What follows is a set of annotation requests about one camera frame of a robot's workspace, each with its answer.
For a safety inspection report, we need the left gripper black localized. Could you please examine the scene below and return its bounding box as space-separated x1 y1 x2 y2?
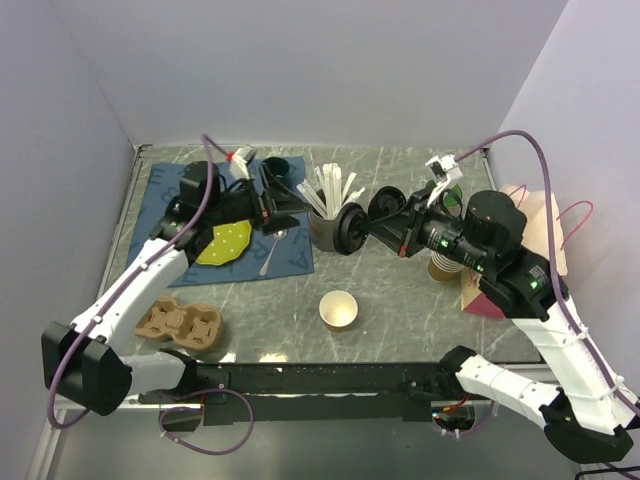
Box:
206 164 311 237

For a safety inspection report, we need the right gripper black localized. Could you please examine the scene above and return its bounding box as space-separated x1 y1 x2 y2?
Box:
364 187 488 270

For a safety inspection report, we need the black plastic cup lid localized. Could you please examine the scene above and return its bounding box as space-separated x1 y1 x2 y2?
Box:
333 202 370 256

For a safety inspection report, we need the brown paper coffee cup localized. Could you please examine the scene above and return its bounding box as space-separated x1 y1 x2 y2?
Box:
318 290 359 331

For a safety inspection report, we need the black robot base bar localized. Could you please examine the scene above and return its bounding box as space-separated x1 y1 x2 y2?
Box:
138 362 465 426

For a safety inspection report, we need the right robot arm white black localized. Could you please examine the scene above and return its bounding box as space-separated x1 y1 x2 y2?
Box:
363 190 639 464

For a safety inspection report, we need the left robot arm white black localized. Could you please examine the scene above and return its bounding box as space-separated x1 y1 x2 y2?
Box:
41 161 311 418

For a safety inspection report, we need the silver spoon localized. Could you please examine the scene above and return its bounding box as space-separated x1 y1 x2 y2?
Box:
259 230 288 277

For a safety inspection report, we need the stack of black lids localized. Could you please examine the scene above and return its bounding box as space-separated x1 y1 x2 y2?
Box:
367 186 406 220

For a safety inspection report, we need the blue alphabet placemat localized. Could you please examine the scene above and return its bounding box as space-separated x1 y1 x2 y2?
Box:
126 163 314 287

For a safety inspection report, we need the dark teal mug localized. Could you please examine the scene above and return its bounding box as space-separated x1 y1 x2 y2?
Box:
262 157 291 181

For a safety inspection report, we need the yellow dotted plate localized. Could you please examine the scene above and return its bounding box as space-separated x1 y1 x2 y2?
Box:
196 220 253 267

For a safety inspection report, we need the stack of paper cups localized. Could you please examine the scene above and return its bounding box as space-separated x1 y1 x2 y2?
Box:
427 251 463 283

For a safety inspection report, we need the green inside ceramic mug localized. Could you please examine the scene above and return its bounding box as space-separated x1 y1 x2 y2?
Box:
425 180 463 212

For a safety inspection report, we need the brown cardboard cup carrier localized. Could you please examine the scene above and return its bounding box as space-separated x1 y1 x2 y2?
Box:
134 296 224 353

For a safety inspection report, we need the pink paper gift bag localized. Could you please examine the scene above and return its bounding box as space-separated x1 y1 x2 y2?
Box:
459 183 595 320

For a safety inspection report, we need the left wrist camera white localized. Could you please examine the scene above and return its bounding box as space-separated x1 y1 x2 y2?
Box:
227 146 256 180

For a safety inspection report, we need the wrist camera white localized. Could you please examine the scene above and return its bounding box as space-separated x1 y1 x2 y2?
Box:
227 146 256 180
425 155 463 207

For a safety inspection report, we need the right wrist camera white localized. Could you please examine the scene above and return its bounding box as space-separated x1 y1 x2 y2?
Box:
425 155 463 207

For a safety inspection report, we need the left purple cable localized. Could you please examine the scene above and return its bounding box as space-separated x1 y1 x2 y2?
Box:
45 132 236 429

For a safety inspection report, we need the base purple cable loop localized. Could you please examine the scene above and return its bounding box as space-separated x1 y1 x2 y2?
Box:
158 390 254 456

